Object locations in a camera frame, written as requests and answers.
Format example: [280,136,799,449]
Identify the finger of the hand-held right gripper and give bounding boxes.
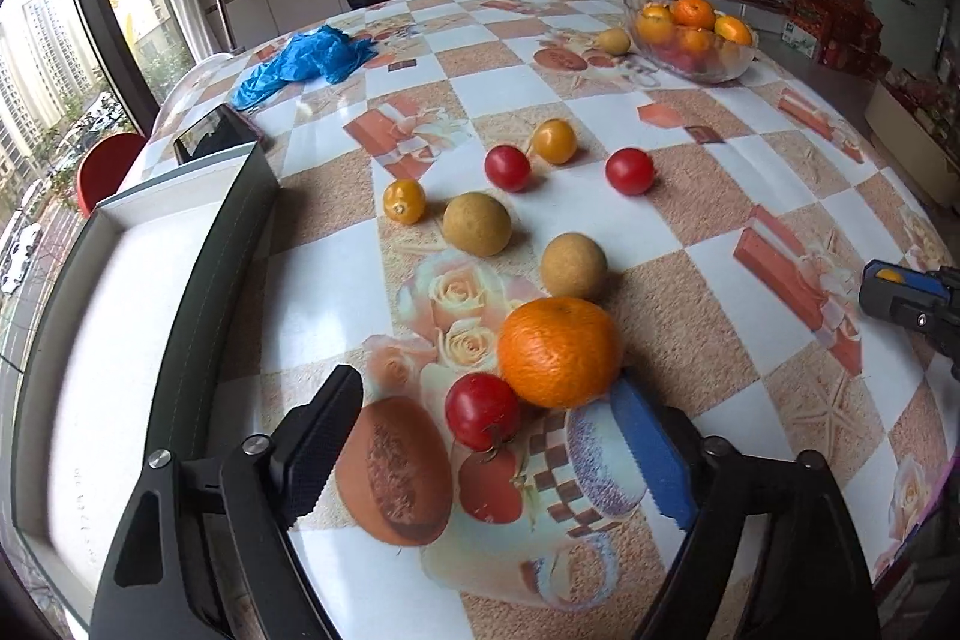
[859,291,960,333]
[861,260,960,298]

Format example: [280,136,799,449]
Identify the grey white shallow tray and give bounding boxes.
[11,141,282,618]

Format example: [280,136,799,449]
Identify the clear glass bowl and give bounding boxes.
[622,0,760,85]

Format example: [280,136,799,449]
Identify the stack of red boxes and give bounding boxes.
[784,0,886,79]

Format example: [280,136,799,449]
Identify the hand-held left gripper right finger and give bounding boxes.
[609,376,882,640]

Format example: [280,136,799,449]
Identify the red chair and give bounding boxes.
[75,131,147,217]

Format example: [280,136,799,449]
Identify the red cherry tomato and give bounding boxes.
[604,148,655,196]
[484,145,533,193]
[445,373,521,452]

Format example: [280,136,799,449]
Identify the round brown fruit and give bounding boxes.
[441,191,513,257]
[540,232,608,300]

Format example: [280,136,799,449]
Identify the checkered printed tablecloth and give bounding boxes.
[116,0,953,640]

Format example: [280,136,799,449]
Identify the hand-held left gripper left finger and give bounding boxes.
[90,364,366,640]

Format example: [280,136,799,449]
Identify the black smartphone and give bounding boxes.
[172,104,269,165]

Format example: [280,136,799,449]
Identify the large orange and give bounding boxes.
[497,296,623,408]

